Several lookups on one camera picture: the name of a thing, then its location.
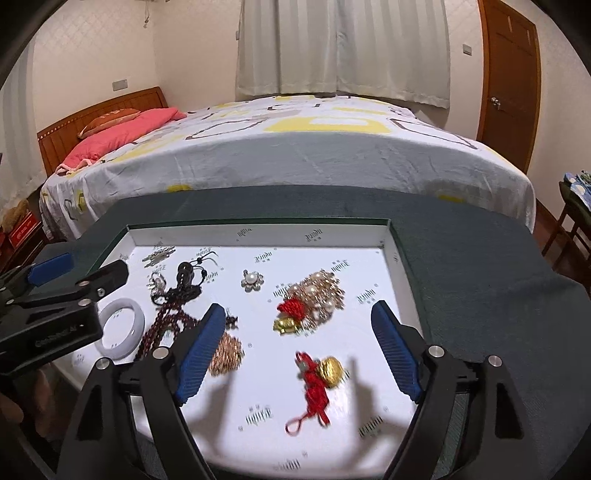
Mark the person's left hand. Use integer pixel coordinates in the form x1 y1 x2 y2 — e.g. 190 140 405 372
0 367 54 439

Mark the rose gold chain necklace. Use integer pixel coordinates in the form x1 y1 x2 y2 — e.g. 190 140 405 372
208 333 245 376

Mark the pearl gold necklace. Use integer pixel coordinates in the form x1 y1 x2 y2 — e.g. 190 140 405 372
282 271 346 326

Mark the wooden door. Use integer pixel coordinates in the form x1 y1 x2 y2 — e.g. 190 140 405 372
477 0 542 175

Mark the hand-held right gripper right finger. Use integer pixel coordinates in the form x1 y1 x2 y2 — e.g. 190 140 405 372
370 300 550 480

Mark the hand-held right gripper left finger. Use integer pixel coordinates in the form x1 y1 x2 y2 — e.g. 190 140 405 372
55 302 227 480

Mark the red knot gold ingot charm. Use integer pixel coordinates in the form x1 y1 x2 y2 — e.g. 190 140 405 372
272 298 308 334

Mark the red gift box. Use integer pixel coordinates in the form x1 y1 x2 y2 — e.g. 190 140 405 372
8 212 40 248

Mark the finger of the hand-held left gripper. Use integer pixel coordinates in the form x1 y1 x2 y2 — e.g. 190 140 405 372
11 259 130 310
0 252 74 296

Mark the pearl flower brooch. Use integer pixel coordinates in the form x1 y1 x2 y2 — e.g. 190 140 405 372
240 270 265 293

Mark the white sheer curtain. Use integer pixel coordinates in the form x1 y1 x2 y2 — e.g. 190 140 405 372
0 60 48 219

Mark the white bangle bracelet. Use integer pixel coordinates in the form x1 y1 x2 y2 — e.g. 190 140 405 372
96 298 147 359

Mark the cream window curtain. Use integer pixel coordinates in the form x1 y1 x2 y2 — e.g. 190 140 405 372
235 0 451 110

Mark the dark red bead bracelet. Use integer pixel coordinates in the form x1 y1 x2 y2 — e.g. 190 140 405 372
134 284 204 363

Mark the red-brown pillow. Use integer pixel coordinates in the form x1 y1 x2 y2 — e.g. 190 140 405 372
76 108 142 140

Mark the black bead cord pendant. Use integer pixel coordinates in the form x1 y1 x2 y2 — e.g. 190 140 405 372
172 258 221 301

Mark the green tray box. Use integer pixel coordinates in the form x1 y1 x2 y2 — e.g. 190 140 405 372
48 218 432 480

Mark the blue clothes pile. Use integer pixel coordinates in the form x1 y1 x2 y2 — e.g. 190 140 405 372
563 170 591 200

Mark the silver leaf brooch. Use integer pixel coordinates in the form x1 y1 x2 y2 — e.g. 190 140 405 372
140 247 177 268

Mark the bed with patterned cover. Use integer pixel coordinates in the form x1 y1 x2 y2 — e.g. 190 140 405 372
39 94 537 241

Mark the pink blanket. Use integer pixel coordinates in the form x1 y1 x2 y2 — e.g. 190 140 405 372
56 107 188 173

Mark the red cord gold bell charm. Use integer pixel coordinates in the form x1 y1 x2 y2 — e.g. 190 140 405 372
284 351 345 436

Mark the wooden nightstand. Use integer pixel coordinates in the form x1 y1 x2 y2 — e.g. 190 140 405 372
0 224 49 274

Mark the brown plush toy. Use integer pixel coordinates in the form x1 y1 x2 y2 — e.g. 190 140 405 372
0 200 29 232

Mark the wooden headboard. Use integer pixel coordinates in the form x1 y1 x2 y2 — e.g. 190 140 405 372
36 86 167 179

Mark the wooden chair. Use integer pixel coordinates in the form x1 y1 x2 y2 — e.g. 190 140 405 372
539 170 591 278

